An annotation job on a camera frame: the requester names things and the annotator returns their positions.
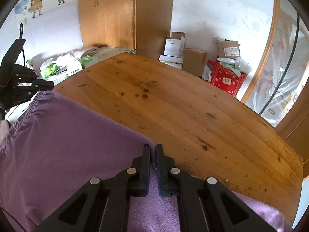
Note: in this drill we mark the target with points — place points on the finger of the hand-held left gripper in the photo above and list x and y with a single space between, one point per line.
44 85

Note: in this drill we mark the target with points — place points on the closed brown cardboard box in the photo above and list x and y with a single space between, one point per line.
194 61

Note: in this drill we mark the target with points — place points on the green and white carton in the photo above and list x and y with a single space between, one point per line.
74 69

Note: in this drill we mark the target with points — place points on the open labelled cardboard box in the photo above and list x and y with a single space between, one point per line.
229 48

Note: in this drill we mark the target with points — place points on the beige cloth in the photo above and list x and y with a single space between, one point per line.
83 52

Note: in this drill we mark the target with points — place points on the pile of white green packets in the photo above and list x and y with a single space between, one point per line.
235 64

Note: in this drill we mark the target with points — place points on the printed folding table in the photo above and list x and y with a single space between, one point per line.
113 52

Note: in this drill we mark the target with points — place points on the flat white boxes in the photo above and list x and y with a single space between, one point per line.
170 61

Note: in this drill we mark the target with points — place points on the wooden wardrobe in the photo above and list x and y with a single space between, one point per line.
120 14

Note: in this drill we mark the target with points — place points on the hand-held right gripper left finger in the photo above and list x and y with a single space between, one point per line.
147 181

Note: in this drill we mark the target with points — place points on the doorway with plastic curtain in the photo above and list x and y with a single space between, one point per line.
284 65

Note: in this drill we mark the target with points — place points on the purple fleece garment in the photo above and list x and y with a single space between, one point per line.
60 149

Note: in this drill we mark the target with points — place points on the red printed bag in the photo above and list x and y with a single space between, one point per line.
227 82

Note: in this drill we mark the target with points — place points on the green plastic bag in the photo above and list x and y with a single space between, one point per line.
89 61
49 70

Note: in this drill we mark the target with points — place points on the open white box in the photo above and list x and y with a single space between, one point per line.
173 44

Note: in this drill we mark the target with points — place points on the wooden door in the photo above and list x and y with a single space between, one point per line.
298 137

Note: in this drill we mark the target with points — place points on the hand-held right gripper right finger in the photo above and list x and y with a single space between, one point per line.
158 178

